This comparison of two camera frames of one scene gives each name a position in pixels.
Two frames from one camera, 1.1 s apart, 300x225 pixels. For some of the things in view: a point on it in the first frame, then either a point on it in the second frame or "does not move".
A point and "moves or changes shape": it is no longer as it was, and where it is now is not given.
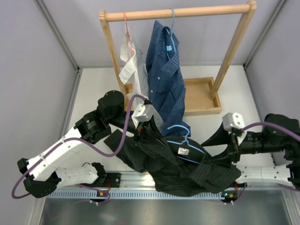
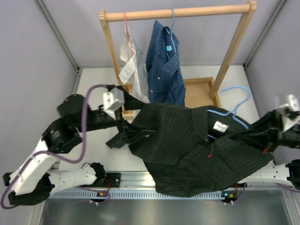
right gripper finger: x=221 y=136 to x=270 y=124
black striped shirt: x=175 y=165 moves or changes shape
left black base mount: x=114 y=178 does not move
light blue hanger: x=185 y=140 to x=232 y=112
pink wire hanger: x=128 y=32 does not move
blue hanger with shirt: x=171 y=32 does not move
